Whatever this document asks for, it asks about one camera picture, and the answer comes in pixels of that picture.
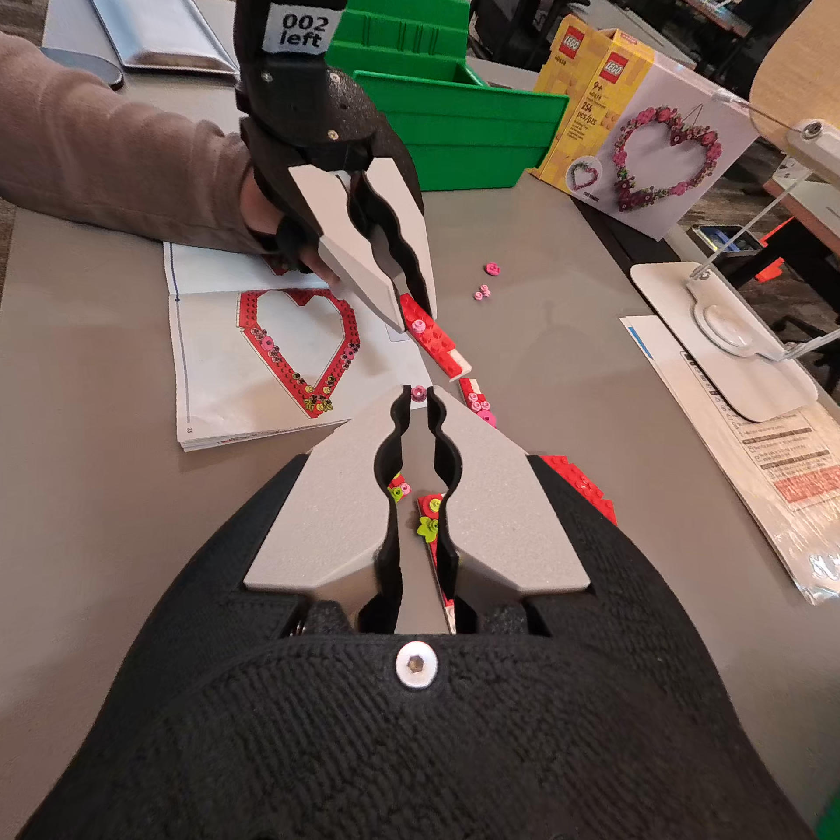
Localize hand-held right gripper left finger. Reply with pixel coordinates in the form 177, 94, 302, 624
243, 385, 412, 634

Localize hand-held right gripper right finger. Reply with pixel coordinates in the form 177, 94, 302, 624
427, 385, 592, 627

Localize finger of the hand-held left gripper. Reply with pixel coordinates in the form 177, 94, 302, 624
287, 164, 406, 336
357, 154, 438, 319

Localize red lego strip white ends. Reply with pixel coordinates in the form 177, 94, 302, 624
398, 293, 473, 382

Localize person's left forearm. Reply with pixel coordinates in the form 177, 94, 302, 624
0, 31, 265, 256

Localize red lego strip lime flower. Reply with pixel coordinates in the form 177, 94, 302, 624
415, 492, 459, 635

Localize red lego strip pink flowers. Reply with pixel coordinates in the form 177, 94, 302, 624
458, 376, 498, 429

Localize lego instruction booklet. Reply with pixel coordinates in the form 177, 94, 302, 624
162, 241, 434, 454

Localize lego set box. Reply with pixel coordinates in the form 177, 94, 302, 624
528, 14, 762, 241

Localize person's left hand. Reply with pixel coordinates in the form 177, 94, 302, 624
238, 167, 341, 287

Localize green plastic bin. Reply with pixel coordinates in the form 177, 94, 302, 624
325, 0, 490, 88
352, 70, 571, 192

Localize silver laptop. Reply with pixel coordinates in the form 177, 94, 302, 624
87, 0, 241, 77

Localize printed paper in plastic sleeve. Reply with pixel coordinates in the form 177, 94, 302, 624
619, 315, 840, 606

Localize blue and black box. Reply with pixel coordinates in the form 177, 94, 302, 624
689, 223, 766, 256

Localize light wooden round panel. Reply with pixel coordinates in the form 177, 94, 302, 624
749, 0, 840, 156

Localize orange bracket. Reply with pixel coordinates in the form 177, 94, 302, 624
753, 215, 799, 284

